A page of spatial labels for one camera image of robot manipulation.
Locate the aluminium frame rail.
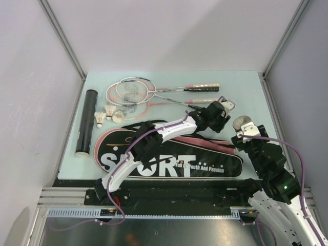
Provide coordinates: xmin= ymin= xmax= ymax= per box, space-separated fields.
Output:
xmin=38 ymin=0 xmax=87 ymax=81
xmin=262 ymin=0 xmax=313 ymax=79

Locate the aluminium frame rail right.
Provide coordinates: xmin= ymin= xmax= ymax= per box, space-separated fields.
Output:
xmin=262 ymin=0 xmax=313 ymax=79

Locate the black SPORT racket bag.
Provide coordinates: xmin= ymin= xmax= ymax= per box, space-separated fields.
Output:
xmin=94 ymin=122 xmax=243 ymax=179

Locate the white black-handled badminton racket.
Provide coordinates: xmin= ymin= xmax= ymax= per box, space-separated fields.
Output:
xmin=111 ymin=77 xmax=220 ymax=105

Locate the red white badminton racket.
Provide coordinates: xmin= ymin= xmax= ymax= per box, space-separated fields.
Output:
xmin=106 ymin=80 xmax=220 ymax=106

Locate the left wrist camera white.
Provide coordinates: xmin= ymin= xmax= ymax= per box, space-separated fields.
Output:
xmin=217 ymin=96 xmax=235 ymax=115

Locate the white feather shuttlecock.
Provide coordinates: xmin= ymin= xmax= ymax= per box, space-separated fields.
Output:
xmin=112 ymin=109 xmax=125 ymax=124
xmin=94 ymin=112 xmax=107 ymax=128
xmin=105 ymin=104 xmax=116 ymax=120

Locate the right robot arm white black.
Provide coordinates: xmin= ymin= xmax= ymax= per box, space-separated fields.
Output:
xmin=231 ymin=116 xmax=327 ymax=245

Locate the aluminium frame rail left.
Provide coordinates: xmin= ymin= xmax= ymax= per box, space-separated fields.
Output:
xmin=38 ymin=0 xmax=87 ymax=81

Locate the white slotted cable duct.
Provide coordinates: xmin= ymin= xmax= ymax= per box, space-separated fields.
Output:
xmin=48 ymin=207 xmax=255 ymax=219

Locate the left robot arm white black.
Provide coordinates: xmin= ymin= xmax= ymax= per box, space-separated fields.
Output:
xmin=94 ymin=100 xmax=235 ymax=205

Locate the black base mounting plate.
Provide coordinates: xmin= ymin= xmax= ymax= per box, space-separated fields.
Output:
xmin=84 ymin=187 xmax=257 ymax=208

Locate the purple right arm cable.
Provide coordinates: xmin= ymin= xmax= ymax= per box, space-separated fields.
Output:
xmin=251 ymin=137 xmax=323 ymax=246

